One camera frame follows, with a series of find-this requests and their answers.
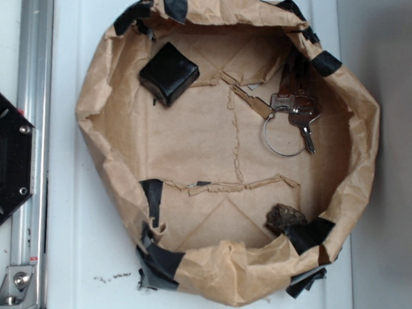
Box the black box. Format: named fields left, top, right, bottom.
left=139, top=42, right=200, bottom=108

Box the brown paper bag tray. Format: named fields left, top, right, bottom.
left=75, top=0, right=380, bottom=306

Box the brass key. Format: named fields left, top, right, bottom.
left=228, top=85, right=297, bottom=122

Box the dark brown rock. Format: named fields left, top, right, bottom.
left=265, top=203, right=307, bottom=236

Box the silver key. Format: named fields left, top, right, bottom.
left=288, top=95, right=321, bottom=153

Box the white tray board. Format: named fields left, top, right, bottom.
left=46, top=0, right=353, bottom=309

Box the metal key ring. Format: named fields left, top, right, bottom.
left=261, top=108, right=314, bottom=158

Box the aluminium rail profile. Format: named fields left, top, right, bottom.
left=10, top=0, right=54, bottom=309

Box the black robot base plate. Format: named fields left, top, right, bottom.
left=0, top=92, right=35, bottom=226

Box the metal corner bracket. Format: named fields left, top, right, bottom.
left=0, top=265, right=37, bottom=309

